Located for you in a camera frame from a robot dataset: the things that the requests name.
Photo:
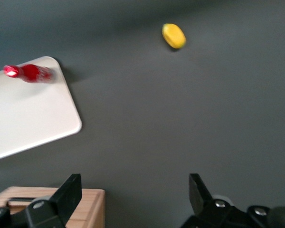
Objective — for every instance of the yellow lemon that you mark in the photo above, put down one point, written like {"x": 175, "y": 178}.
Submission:
{"x": 173, "y": 35}

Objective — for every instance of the light wooden box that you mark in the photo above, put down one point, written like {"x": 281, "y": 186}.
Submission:
{"x": 85, "y": 209}

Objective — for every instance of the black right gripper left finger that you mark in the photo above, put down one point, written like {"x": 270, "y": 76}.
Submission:
{"x": 54, "y": 204}

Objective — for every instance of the white rectangular tray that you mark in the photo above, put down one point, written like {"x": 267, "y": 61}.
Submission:
{"x": 31, "y": 107}

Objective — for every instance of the red coke bottle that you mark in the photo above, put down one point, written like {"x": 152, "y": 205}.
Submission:
{"x": 29, "y": 73}

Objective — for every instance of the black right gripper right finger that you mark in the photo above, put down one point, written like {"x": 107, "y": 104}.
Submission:
{"x": 209, "y": 209}

